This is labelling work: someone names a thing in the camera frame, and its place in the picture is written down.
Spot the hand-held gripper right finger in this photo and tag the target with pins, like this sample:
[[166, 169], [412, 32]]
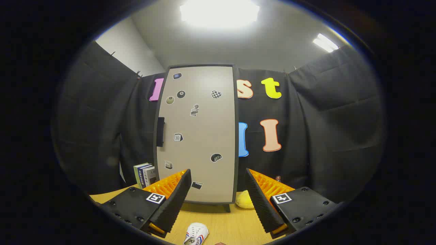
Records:
[[260, 204]]

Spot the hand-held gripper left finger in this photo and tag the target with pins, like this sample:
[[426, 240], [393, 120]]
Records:
[[173, 204]]

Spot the white canvas shoe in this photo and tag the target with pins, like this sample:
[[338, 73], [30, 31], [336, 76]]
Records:
[[196, 233]]

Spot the dark grey shoe cabinet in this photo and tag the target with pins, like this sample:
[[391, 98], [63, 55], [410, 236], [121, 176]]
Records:
[[236, 136]]

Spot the yellow plush toy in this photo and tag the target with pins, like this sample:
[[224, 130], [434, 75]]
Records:
[[244, 201]]

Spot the blue spine book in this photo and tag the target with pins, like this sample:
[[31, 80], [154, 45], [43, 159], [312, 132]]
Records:
[[144, 175]]

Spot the green spine book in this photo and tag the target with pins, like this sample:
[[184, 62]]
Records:
[[138, 174]]

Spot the black backdrop cloth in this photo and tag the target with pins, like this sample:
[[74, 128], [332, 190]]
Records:
[[323, 119]]

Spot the small ceiling light strip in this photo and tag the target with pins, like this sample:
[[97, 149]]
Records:
[[325, 42]]

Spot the large ceiling light panel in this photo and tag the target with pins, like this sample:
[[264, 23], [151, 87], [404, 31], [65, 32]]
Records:
[[219, 13]]

